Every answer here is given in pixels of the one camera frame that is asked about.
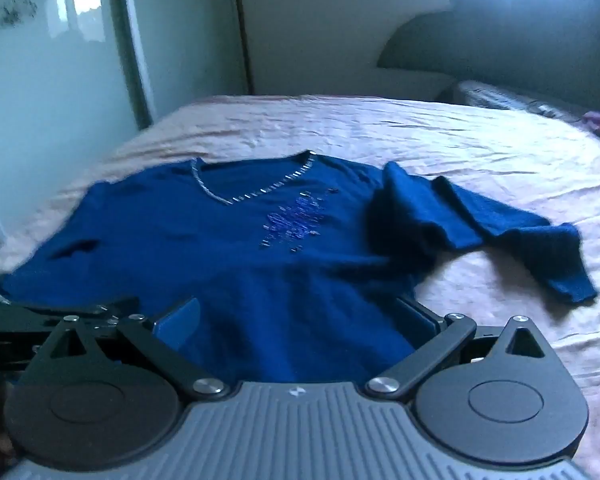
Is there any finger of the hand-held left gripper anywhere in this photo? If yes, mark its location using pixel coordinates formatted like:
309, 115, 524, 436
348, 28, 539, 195
10, 296, 142, 333

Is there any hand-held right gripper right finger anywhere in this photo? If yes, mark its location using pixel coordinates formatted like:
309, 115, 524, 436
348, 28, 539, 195
365, 297, 554, 404

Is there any dark padded headboard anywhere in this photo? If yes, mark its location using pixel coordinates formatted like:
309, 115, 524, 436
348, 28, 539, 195
377, 0, 600, 116

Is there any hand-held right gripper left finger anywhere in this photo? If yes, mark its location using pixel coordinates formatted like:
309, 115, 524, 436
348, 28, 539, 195
44, 297, 231, 404

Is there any white glass-door wardrobe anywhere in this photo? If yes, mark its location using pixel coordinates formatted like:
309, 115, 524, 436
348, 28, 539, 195
0, 0, 251, 241

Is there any blue beaded sweater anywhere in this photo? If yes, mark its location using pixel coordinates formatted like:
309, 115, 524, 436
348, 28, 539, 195
0, 150, 600, 386

